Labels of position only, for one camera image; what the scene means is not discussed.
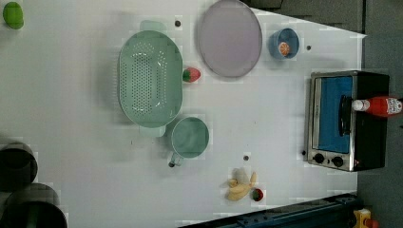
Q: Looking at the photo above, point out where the peeled toy banana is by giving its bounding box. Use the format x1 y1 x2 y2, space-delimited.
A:
226 168 257 201

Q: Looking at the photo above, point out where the green perforated colander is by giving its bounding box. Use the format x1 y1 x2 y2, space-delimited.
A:
118 20 182 138

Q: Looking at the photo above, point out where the toy strawberry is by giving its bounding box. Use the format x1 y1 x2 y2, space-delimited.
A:
182 67 202 83

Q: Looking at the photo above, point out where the blue bowl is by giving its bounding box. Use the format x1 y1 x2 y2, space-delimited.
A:
267 28 299 60

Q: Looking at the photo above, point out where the black steel toaster oven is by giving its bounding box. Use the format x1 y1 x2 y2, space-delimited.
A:
305 70 390 172

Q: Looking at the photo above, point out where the green toy lime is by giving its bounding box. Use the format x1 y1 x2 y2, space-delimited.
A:
2 2 25 29

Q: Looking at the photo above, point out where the red ketchup bottle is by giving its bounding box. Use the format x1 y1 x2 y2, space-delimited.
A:
352 96 403 118

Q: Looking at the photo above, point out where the orange slice toy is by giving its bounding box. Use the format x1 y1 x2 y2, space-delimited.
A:
278 42 291 56

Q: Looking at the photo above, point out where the black robot base cylinder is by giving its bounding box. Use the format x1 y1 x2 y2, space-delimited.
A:
0 142 38 192

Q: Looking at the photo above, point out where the blue metal frame rail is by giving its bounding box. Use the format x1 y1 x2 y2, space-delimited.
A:
181 194 363 228

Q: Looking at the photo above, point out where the yellow orange toy object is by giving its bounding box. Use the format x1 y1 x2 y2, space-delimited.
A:
354 209 379 228

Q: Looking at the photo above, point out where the green mug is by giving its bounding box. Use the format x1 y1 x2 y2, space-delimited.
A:
168 117 209 167

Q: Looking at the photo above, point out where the black cylinder lower left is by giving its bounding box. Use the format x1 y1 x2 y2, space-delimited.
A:
1 183 68 228

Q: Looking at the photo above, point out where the small red toy fruit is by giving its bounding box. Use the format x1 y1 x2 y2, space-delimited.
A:
251 188 264 201

